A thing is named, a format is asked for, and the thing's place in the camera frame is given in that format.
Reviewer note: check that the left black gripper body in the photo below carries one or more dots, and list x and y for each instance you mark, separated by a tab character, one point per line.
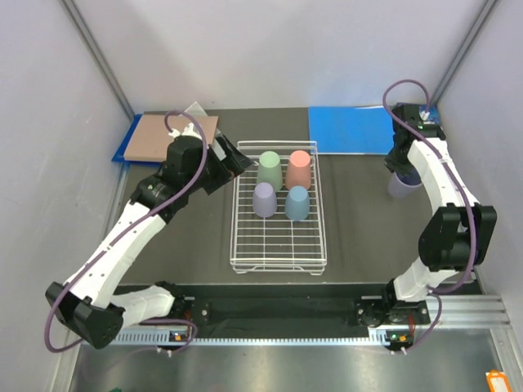
218	172

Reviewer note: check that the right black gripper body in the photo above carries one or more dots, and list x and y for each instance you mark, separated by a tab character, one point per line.
395	161

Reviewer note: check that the purple cup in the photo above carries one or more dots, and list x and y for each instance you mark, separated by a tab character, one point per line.
264	200
401	186

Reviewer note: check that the green cup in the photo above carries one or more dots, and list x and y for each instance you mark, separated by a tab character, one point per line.
269	170

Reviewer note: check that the pink cup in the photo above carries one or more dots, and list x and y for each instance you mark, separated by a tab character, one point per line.
298	170

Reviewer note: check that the blue cup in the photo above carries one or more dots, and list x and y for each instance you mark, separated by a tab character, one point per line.
297	203

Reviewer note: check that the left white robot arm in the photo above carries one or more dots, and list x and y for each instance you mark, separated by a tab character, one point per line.
86	303

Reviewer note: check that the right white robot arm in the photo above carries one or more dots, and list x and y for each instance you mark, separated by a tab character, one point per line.
458	234

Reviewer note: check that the Jane Eyre paperback book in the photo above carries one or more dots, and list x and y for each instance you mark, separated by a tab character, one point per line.
429	114

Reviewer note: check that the brown cardboard board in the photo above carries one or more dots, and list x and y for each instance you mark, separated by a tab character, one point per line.
150	138

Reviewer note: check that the blue folder under board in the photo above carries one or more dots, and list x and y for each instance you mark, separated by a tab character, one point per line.
118	156

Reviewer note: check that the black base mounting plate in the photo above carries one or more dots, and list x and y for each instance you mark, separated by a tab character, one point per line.
370	305

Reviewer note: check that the orange tag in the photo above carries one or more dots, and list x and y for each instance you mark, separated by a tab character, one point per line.
497	381

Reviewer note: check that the white wire dish rack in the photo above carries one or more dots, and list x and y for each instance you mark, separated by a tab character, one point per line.
276	243

